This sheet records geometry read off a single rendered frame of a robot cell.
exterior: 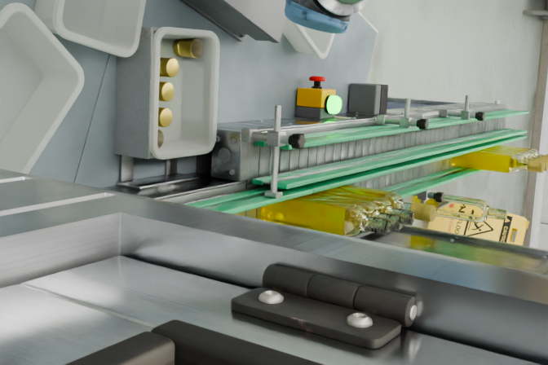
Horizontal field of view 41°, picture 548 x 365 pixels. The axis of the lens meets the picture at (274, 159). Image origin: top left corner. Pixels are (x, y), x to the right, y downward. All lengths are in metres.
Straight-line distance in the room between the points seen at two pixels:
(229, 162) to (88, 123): 0.28
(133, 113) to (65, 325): 1.03
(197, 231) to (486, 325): 0.12
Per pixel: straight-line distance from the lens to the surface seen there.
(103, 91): 1.28
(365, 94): 1.99
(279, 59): 1.71
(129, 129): 1.28
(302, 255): 0.29
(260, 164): 1.44
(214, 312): 0.27
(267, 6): 1.47
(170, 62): 1.30
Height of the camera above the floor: 1.67
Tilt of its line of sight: 32 degrees down
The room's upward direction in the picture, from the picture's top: 98 degrees clockwise
